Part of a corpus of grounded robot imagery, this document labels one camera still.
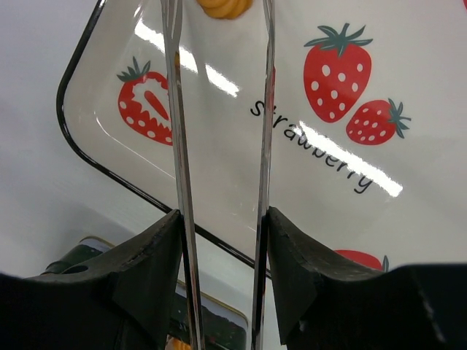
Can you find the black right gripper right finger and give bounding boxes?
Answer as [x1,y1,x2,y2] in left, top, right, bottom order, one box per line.
[268,207,466,349]

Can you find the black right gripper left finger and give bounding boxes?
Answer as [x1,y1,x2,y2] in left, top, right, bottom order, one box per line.
[1,210,182,349]

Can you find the square cookie tin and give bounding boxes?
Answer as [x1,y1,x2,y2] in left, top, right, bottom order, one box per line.
[43,236,252,350]

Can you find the metal tongs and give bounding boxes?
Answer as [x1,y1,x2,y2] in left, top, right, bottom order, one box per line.
[161,1,275,349]

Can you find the round cookie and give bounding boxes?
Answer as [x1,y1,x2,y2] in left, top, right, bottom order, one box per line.
[196,0,253,20]

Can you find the flower cookie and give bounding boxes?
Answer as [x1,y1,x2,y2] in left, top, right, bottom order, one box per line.
[165,337,191,350]

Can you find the strawberry print tray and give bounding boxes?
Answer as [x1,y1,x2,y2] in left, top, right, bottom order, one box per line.
[57,1,466,270]

